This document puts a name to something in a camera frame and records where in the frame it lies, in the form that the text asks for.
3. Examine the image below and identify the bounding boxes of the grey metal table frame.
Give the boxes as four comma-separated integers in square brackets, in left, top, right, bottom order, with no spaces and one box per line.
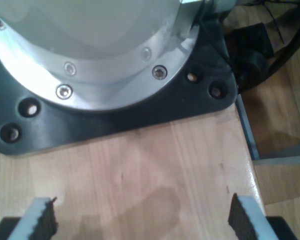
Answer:
[236,97,300,166]

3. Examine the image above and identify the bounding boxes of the thick black floor cable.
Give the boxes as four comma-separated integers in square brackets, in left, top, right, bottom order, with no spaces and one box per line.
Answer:
[264,0,300,83]

